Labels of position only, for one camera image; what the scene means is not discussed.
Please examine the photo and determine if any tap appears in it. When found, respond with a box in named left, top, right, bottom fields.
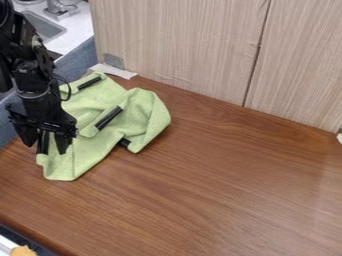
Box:
left=42, top=0, right=83, bottom=22

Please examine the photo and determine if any yellow toy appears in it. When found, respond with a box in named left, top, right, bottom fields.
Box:
left=9, top=245, right=39, bottom=256

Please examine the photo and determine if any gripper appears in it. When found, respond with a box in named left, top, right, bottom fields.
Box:
left=4, top=90, right=81, bottom=156

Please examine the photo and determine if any green cloth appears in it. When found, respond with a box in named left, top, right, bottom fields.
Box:
left=34, top=71, right=174, bottom=182

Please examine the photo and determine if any white paper piece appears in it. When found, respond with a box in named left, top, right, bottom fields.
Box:
left=86, top=62, right=141, bottom=81

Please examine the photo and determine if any toy sink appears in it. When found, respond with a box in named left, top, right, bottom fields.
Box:
left=0, top=0, right=99, bottom=150

